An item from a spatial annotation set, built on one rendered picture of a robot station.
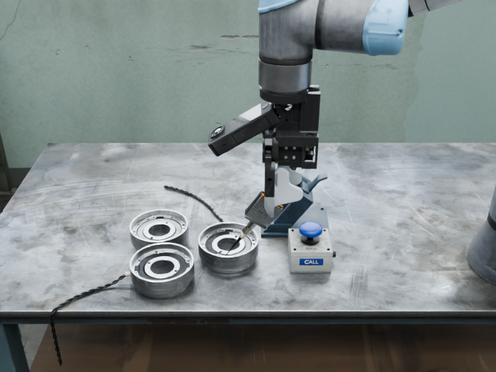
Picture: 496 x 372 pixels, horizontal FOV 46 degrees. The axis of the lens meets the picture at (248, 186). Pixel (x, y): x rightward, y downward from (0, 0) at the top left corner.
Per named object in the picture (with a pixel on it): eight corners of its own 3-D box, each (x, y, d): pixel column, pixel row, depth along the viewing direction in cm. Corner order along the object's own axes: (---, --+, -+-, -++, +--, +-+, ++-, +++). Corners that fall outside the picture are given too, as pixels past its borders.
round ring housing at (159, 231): (133, 229, 111) (131, 210, 109) (188, 225, 112) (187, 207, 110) (129, 263, 102) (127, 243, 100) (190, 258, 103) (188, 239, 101)
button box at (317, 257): (290, 274, 99) (291, 250, 97) (287, 249, 106) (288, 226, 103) (337, 273, 99) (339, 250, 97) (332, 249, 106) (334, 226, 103)
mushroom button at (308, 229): (298, 256, 100) (300, 232, 97) (297, 242, 103) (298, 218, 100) (322, 256, 100) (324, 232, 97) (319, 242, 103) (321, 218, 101)
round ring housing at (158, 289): (194, 259, 103) (193, 240, 101) (195, 299, 94) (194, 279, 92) (133, 263, 102) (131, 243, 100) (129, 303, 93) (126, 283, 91)
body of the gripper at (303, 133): (316, 174, 86) (321, 97, 80) (257, 173, 86) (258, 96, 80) (314, 150, 93) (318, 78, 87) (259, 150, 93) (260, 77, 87)
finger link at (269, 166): (274, 201, 87) (275, 146, 84) (263, 201, 87) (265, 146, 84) (274, 188, 92) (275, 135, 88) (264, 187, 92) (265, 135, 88)
